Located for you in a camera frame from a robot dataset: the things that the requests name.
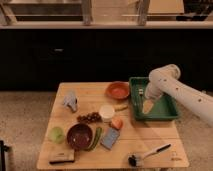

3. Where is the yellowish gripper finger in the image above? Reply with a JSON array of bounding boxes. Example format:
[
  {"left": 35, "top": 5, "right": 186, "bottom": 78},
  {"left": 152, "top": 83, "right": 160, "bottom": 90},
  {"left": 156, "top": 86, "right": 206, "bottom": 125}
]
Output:
[{"left": 142, "top": 100, "right": 154, "bottom": 113}]

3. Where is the green plastic tray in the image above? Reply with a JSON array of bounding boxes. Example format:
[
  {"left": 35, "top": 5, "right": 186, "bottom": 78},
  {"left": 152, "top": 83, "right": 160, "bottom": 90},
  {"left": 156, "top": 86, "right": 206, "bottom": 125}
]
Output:
[{"left": 129, "top": 77, "right": 179, "bottom": 121}]

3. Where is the silver metal fork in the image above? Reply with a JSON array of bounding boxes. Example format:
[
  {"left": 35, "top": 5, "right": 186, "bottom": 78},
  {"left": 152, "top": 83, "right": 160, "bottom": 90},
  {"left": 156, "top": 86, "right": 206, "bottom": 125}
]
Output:
[{"left": 138, "top": 88, "right": 144, "bottom": 96}]

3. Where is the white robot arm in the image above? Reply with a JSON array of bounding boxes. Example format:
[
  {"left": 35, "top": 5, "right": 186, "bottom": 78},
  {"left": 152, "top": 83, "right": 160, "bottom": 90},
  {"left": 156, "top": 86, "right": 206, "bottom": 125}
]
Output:
[{"left": 144, "top": 64, "right": 213, "bottom": 127}]

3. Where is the red orange bowl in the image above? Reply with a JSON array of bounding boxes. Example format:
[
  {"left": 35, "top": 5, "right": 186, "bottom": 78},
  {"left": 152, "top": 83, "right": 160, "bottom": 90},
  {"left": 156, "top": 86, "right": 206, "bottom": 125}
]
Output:
[{"left": 105, "top": 81, "right": 130, "bottom": 100}]

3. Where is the dark maroon bowl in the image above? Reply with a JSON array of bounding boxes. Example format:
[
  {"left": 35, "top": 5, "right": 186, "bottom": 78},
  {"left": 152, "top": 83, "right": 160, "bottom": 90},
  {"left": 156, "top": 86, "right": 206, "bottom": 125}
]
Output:
[{"left": 67, "top": 124, "right": 93, "bottom": 150}]

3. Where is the yellow corn piece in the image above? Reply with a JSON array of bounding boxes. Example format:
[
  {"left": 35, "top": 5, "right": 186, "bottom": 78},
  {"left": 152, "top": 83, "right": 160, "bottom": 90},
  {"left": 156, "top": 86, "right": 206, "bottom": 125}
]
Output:
[{"left": 114, "top": 104, "right": 128, "bottom": 112}]

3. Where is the orange carrot piece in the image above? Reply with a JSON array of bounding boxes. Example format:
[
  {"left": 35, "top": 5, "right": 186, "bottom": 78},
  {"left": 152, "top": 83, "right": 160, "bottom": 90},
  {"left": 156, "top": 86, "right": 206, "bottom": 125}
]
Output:
[{"left": 110, "top": 118, "right": 123, "bottom": 130}]

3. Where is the white cup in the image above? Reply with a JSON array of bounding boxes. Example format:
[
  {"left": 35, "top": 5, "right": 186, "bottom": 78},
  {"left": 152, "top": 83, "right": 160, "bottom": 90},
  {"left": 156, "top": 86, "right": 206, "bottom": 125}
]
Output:
[{"left": 99, "top": 105, "right": 115, "bottom": 122}]

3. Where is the blue sponge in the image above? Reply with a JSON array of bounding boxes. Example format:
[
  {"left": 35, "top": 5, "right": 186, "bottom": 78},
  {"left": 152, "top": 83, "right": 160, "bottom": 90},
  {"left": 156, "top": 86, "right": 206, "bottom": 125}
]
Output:
[{"left": 101, "top": 128, "right": 120, "bottom": 150}]

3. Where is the bunch of dark grapes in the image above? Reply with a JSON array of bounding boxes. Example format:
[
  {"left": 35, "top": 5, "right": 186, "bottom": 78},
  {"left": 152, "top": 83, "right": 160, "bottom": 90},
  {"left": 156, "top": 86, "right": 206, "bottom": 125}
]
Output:
[{"left": 77, "top": 112, "right": 102, "bottom": 124}]

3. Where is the green cucumber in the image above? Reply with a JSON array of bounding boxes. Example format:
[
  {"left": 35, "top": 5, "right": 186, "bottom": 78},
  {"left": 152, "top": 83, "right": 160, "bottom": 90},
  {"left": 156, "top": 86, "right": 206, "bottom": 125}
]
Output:
[{"left": 85, "top": 127, "right": 102, "bottom": 151}]

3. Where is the black and white dish brush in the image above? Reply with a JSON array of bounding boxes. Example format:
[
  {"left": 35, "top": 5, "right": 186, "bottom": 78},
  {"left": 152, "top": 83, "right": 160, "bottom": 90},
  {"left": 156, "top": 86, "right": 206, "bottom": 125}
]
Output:
[{"left": 128, "top": 144, "right": 171, "bottom": 167}]

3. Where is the wooden folding table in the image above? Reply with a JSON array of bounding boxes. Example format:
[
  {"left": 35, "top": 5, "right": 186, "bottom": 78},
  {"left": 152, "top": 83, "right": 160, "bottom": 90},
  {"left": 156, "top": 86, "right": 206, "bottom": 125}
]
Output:
[{"left": 37, "top": 82, "right": 189, "bottom": 171}]

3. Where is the grey blue crumpled cloth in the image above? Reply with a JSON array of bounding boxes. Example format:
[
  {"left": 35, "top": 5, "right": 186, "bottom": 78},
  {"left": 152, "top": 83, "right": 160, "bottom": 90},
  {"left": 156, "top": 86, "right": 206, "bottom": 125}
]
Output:
[{"left": 62, "top": 91, "right": 78, "bottom": 112}]

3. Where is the wooden block with black base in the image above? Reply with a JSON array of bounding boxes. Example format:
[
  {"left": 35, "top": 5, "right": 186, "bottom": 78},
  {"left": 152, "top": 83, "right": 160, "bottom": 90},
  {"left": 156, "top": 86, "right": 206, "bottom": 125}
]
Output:
[{"left": 49, "top": 149, "right": 75, "bottom": 164}]

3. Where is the green apple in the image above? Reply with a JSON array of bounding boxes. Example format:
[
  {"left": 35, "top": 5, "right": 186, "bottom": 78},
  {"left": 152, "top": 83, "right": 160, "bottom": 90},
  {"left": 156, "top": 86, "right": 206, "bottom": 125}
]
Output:
[{"left": 48, "top": 127, "right": 64, "bottom": 144}]

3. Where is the wooden window frame shelf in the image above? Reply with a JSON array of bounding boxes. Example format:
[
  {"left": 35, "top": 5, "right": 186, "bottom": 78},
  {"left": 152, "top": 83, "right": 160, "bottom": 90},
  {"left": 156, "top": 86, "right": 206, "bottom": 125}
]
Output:
[{"left": 0, "top": 0, "right": 213, "bottom": 29}]

